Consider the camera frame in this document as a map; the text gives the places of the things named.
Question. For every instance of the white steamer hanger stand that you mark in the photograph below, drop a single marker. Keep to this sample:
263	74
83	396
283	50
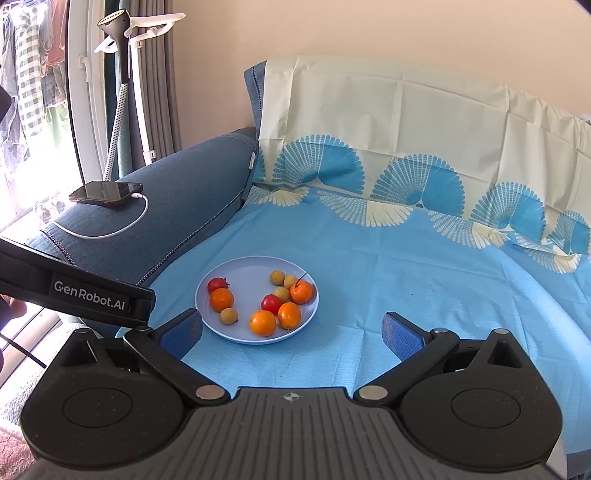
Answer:
161	22

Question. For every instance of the pale blue round plate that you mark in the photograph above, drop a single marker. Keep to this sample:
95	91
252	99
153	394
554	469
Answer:
254	286

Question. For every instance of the small orange mandarin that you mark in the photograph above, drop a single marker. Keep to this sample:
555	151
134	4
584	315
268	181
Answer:
289	315
263	323
221	299

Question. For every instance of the black smartphone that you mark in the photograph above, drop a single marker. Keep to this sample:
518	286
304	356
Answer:
104	191

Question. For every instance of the tan longan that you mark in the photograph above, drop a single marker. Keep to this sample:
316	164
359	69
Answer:
290	281
277	277
229	315
281	294

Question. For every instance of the orange mandarin with stem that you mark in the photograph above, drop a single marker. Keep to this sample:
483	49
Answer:
301	291

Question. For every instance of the green checked shirt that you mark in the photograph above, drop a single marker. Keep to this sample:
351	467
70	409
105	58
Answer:
30	92

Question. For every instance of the white window frame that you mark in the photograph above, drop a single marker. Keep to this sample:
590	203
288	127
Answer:
90	115

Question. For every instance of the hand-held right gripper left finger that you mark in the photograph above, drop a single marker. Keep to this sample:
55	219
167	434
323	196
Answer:
182	334

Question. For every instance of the blue fabric sofa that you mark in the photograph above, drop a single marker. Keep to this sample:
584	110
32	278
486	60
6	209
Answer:
184	184

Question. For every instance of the blue printed bed sheet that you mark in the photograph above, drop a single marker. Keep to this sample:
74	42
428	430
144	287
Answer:
392	258

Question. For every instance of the grey curtain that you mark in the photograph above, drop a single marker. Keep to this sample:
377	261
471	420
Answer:
161	92

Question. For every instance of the black garment steamer head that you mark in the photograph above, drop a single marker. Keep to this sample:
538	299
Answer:
115	30

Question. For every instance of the blue sofa back cushion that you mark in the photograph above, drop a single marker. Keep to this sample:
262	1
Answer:
254	101

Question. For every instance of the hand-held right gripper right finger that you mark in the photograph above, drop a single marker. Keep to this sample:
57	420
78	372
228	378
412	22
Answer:
401	334

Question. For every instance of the person's left hand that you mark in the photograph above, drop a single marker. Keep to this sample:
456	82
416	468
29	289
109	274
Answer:
11	308

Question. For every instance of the small red crabapple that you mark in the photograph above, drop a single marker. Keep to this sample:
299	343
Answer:
217	284
271	303

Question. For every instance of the teal curtain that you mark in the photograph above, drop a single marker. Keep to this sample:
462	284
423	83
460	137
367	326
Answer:
127	152

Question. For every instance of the pink hanging garment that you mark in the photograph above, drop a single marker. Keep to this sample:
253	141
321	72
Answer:
55	37

